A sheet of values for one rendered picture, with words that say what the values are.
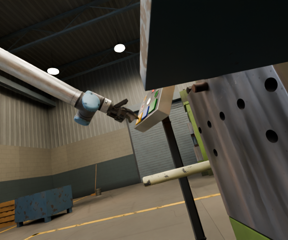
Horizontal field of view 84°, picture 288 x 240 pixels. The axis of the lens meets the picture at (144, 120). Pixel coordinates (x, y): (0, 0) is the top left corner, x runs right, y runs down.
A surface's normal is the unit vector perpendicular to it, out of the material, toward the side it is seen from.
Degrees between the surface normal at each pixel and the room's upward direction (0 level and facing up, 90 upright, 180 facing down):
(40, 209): 90
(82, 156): 90
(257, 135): 90
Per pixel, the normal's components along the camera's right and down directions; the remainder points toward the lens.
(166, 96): 0.43, -0.36
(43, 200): -0.38, -0.18
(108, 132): -0.18, -0.24
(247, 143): -0.97, 0.22
